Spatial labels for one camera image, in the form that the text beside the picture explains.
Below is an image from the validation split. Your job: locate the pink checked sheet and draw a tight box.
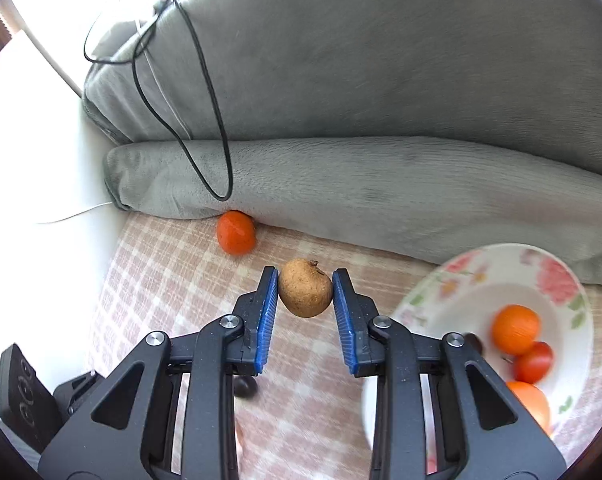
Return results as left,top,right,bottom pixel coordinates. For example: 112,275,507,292
83,210,602,466

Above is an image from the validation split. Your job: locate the folded grey blanket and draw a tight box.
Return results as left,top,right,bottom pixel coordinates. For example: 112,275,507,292
83,0,602,183

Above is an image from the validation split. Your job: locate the thin white cable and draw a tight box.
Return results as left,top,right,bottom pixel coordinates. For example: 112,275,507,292
36,200,114,224

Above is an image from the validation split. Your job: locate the brown round fruit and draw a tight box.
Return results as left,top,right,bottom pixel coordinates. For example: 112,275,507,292
278,258,334,319

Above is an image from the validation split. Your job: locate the small red fruit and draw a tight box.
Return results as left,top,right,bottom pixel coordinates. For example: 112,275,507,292
512,341,554,383

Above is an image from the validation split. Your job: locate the tangerine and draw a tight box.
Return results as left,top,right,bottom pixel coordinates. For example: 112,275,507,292
217,210,258,256
491,304,540,355

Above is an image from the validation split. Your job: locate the large orange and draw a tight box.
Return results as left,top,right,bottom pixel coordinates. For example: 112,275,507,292
506,381,552,436

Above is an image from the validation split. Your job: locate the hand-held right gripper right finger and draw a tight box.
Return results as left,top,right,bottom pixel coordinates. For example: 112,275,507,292
332,268,568,480

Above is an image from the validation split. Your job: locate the black cable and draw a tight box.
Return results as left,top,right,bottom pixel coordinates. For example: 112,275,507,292
83,0,233,200

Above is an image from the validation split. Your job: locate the floral white bowl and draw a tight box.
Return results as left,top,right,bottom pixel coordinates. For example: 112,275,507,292
362,243,594,453

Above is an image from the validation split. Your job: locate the white board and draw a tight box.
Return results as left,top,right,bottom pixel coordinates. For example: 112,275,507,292
0,35,126,411

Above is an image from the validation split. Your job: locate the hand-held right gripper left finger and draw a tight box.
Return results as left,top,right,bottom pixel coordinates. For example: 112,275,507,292
37,266,282,480

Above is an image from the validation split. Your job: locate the rolled grey blanket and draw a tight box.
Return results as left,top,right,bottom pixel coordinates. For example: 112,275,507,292
103,136,602,288

